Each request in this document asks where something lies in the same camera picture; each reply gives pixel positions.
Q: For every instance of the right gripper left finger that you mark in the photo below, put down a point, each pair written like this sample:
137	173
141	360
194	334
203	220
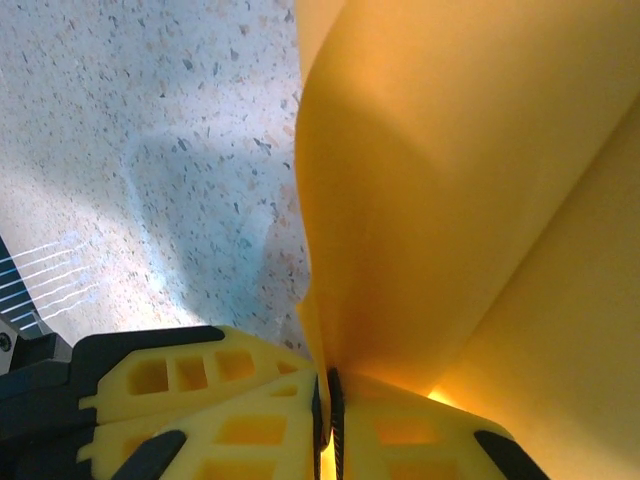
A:
295	410

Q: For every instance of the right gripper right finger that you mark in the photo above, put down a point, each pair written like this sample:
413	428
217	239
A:
360	415

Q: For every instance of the orange paper sheet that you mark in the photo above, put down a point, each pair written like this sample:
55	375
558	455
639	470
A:
450	200

